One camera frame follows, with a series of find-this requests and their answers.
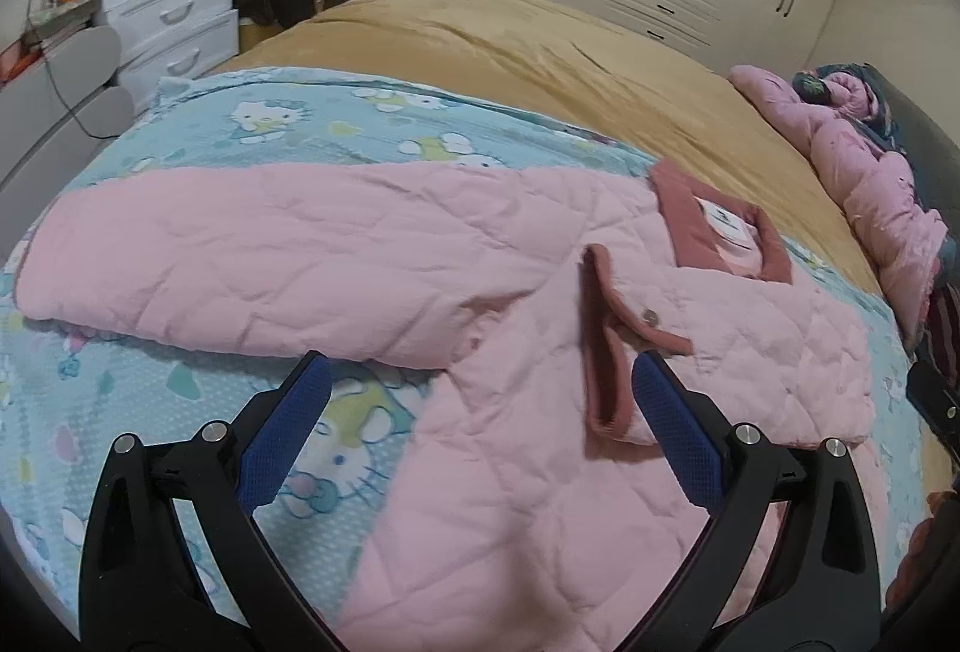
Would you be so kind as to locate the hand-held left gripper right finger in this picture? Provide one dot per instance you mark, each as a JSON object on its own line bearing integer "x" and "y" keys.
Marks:
{"x": 675, "y": 427}

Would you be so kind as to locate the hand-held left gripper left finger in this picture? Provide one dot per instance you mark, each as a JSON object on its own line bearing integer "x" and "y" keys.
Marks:
{"x": 285, "y": 427}

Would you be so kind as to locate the pink quilted jacket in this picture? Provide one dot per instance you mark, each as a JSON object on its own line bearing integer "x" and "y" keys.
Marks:
{"x": 300, "y": 262}

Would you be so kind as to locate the dark brown clothes pile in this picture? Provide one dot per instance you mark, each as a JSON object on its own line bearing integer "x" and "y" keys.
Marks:
{"x": 262, "y": 3}

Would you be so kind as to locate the person's right hand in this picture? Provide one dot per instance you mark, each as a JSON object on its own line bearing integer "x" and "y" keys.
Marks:
{"x": 911, "y": 569}

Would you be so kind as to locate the dark striped pillow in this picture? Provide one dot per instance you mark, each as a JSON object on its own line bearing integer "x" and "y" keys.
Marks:
{"x": 945, "y": 314}

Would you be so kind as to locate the pink floral comforter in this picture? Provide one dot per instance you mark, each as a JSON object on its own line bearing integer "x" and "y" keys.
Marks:
{"x": 862, "y": 172}

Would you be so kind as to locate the blue cartoon print blanket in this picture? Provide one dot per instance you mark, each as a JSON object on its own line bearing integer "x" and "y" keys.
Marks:
{"x": 315, "y": 112}

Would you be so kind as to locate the dark green bundled cloth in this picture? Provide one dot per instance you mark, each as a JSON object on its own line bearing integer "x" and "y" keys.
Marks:
{"x": 812, "y": 87}

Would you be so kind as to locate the grey rounded padded furniture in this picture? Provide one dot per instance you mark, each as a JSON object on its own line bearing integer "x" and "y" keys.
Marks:
{"x": 52, "y": 120}

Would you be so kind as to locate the bed with tan sheet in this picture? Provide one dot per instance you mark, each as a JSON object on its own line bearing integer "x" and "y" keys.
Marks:
{"x": 525, "y": 45}

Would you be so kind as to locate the white drawer cabinet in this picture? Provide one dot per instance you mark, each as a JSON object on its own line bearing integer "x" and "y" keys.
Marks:
{"x": 165, "y": 7}

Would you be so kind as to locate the cluttered desk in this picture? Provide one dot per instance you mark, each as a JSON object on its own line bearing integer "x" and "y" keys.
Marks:
{"x": 52, "y": 7}

